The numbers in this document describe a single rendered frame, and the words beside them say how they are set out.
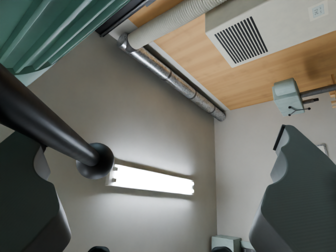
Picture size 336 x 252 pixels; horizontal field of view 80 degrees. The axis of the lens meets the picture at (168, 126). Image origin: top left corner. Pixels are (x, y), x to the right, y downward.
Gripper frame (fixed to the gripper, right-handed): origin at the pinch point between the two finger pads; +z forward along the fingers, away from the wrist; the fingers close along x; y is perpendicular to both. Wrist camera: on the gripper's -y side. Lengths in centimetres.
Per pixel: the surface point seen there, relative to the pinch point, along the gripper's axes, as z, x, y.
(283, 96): 175, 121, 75
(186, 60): 220, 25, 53
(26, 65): 6.8, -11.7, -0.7
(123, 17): 179, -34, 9
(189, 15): 162, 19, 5
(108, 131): 137, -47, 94
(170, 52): 214, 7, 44
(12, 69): 6.1, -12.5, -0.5
